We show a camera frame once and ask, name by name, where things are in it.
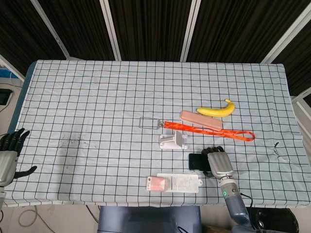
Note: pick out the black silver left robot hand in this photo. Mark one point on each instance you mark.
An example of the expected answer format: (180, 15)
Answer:
(7, 167)

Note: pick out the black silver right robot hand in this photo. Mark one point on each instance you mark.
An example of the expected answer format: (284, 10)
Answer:
(219, 165)

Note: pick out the black smartphone with blue frame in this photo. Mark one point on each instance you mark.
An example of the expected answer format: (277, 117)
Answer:
(198, 162)

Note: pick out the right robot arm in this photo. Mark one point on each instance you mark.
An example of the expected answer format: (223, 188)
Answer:
(234, 204)

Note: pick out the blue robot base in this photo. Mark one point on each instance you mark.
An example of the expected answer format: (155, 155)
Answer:
(148, 219)

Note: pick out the white plastic bracket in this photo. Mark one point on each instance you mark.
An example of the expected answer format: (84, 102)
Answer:
(173, 142)

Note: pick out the white plastic package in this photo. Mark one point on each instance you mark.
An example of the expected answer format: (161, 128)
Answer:
(182, 183)

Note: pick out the pink flat case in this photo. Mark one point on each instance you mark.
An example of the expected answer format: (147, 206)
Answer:
(199, 119)

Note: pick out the yellow banana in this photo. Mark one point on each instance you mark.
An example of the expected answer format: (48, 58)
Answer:
(216, 111)

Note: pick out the pink tissue pack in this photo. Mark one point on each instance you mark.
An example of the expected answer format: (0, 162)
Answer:
(156, 184)

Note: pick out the black device on floor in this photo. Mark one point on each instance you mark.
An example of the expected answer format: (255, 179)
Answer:
(3, 96)

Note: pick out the black bag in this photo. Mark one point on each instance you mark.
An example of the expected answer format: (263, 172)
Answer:
(274, 221)

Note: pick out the clear badge holder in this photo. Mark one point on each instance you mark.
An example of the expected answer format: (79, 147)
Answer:
(140, 122)

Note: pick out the checked light blue tablecloth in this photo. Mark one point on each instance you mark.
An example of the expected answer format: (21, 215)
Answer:
(109, 109)

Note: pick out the white partition frame post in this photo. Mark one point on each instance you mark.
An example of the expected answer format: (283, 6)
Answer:
(49, 28)
(110, 29)
(286, 34)
(190, 29)

